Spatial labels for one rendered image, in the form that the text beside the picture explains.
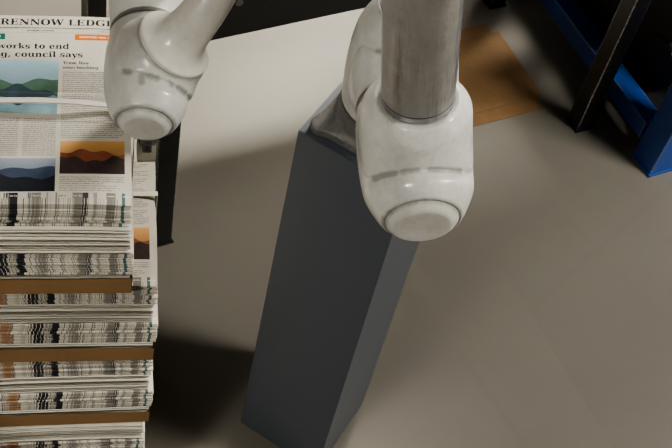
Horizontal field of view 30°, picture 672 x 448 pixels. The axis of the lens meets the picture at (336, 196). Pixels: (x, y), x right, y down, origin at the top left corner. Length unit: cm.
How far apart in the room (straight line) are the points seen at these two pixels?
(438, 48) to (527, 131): 194
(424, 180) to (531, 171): 173
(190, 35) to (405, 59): 27
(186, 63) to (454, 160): 38
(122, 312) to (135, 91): 58
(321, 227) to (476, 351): 98
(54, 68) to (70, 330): 44
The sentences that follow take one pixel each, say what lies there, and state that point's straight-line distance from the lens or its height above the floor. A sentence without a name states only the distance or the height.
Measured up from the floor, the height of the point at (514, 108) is 0.
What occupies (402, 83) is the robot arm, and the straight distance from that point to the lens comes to 161.
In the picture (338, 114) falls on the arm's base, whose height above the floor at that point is 103.
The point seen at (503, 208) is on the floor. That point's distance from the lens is 329.
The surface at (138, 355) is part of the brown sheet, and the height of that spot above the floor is 62.
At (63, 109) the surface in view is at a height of 106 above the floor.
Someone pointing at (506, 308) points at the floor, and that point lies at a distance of 311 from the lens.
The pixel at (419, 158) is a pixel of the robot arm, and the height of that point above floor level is 125.
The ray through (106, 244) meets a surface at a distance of 187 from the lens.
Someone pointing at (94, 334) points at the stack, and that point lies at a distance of 212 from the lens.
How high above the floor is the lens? 250
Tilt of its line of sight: 51 degrees down
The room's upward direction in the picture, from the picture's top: 14 degrees clockwise
